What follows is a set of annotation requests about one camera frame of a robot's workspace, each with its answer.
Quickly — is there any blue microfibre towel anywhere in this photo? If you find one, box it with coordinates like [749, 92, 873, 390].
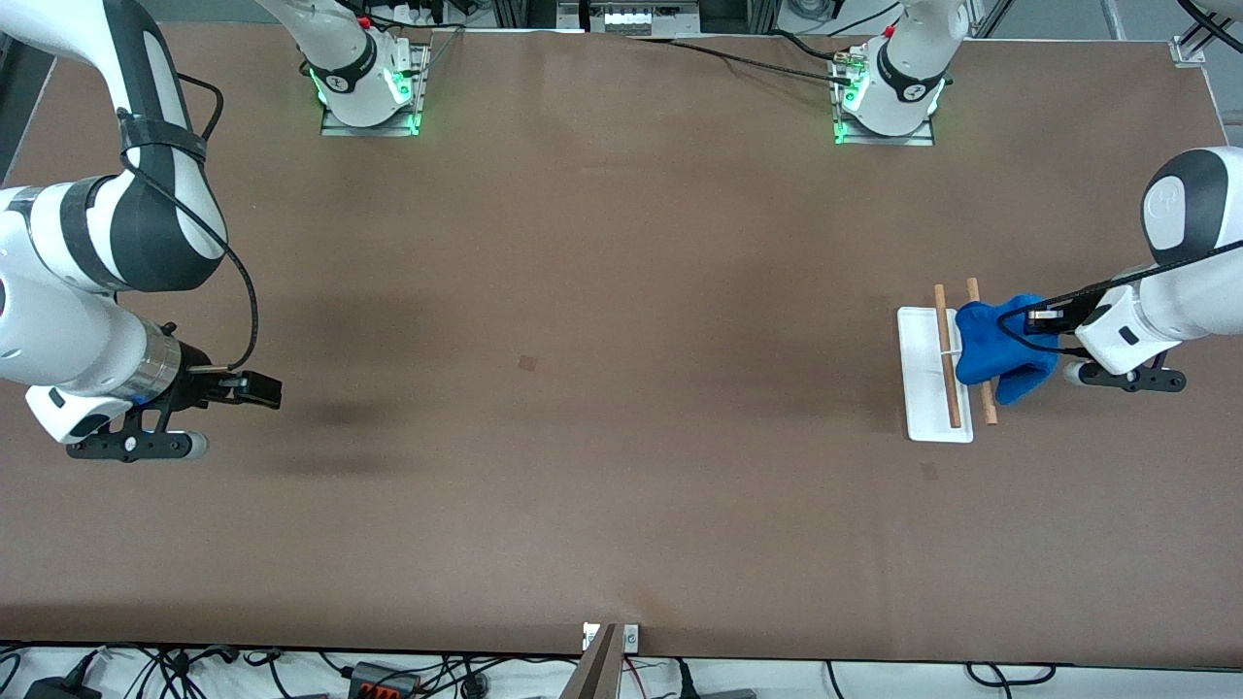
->
[954, 294, 1061, 407]

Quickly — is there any black cable lying on table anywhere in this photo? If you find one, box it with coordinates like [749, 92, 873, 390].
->
[626, 34, 860, 88]

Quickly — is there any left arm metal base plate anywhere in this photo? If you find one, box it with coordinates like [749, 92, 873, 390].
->
[830, 53, 936, 147]

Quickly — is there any black orange power adapter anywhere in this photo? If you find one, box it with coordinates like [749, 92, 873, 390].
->
[348, 662, 420, 699]

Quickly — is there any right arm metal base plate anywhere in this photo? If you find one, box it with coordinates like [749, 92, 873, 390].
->
[320, 44, 429, 137]

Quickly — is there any white rack with wooden bars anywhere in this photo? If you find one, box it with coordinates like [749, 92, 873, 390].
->
[896, 278, 999, 444]

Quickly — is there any black looped floor cable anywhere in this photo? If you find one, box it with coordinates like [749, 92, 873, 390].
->
[966, 662, 1058, 687]

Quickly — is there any white power strip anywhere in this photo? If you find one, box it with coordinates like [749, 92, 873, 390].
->
[588, 0, 678, 36]

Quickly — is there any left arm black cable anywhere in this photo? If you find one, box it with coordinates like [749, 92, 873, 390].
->
[998, 243, 1243, 358]

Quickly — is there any brown wooden post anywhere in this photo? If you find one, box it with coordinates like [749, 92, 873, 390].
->
[560, 624, 622, 699]

